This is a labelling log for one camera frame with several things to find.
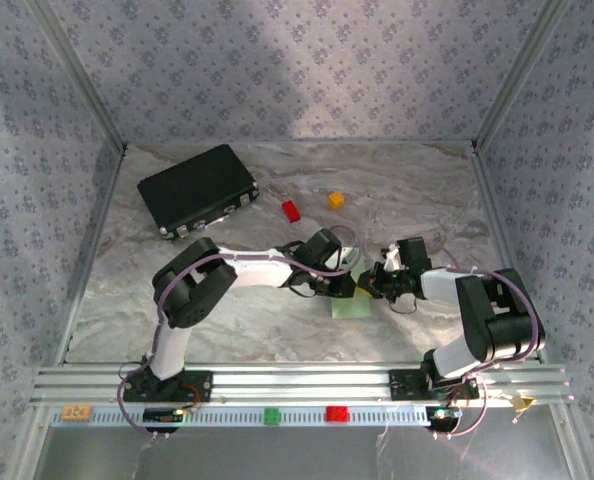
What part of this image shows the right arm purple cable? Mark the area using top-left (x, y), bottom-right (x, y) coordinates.
top-left (429, 239), bottom-right (548, 440)

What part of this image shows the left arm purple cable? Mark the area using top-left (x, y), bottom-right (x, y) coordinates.
top-left (116, 224), bottom-right (363, 441)

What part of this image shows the aluminium frame post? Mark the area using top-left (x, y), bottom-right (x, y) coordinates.
top-left (26, 0), bottom-right (129, 154)
top-left (470, 0), bottom-right (573, 154)

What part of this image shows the aluminium table edge rail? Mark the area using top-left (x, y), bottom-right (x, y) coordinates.
top-left (469, 147), bottom-right (516, 274)
top-left (54, 147), bottom-right (128, 369)

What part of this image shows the black hard case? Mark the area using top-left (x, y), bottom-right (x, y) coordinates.
top-left (136, 143), bottom-right (261, 241)

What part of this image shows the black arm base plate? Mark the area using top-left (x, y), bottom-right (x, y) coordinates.
top-left (389, 368), bottom-right (481, 402)
top-left (121, 369), bottom-right (214, 404)

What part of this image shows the aluminium mounting rail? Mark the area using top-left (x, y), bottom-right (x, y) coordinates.
top-left (29, 363), bottom-right (576, 407)

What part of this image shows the light green paper sheet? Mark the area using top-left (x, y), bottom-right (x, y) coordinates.
top-left (329, 257), bottom-right (373, 320)

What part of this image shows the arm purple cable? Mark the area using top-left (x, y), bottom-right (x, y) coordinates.
top-left (429, 239), bottom-right (548, 440)
top-left (116, 224), bottom-right (363, 441)

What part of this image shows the black controller board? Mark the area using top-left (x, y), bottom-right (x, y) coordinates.
top-left (143, 407), bottom-right (186, 426)
top-left (425, 405), bottom-right (463, 427)

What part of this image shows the orange tag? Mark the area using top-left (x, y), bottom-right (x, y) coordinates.
top-left (60, 405), bottom-right (94, 423)

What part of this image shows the slotted grey cable duct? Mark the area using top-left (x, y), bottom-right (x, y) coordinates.
top-left (49, 404), bottom-right (431, 429)

